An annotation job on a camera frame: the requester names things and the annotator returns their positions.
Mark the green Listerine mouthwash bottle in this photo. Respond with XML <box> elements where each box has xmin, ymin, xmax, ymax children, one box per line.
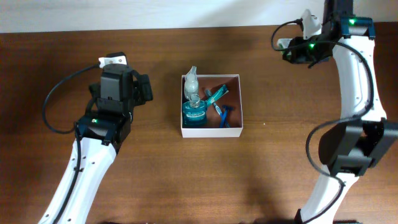
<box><xmin>182</xmin><ymin>94</ymin><xmax>207</xmax><ymax>127</ymax></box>

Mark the blue white toothbrush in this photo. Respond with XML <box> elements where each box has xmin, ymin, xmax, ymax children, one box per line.
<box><xmin>205</xmin><ymin>90</ymin><xmax>222</xmax><ymax>116</ymax></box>

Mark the green red toothpaste tube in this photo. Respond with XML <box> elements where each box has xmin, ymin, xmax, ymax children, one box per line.
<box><xmin>206</xmin><ymin>85</ymin><xmax>229</xmax><ymax>106</ymax></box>

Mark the blue disposable razor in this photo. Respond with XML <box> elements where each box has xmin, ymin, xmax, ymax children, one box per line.
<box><xmin>220</xmin><ymin>105</ymin><xmax>234</xmax><ymax>128</ymax></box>

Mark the green white soap packet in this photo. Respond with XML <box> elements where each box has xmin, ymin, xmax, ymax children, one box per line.
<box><xmin>277</xmin><ymin>39</ymin><xmax>292</xmax><ymax>57</ymax></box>

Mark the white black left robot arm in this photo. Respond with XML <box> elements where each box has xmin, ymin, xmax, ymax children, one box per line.
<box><xmin>40</xmin><ymin>63</ymin><xmax>153</xmax><ymax>223</ymax></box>

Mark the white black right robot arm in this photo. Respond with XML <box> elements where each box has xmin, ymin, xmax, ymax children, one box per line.
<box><xmin>271</xmin><ymin>0</ymin><xmax>397</xmax><ymax>223</ymax></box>

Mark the pink open cardboard box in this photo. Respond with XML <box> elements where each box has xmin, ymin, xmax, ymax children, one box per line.
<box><xmin>180</xmin><ymin>74</ymin><xmax>243</xmax><ymax>138</ymax></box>

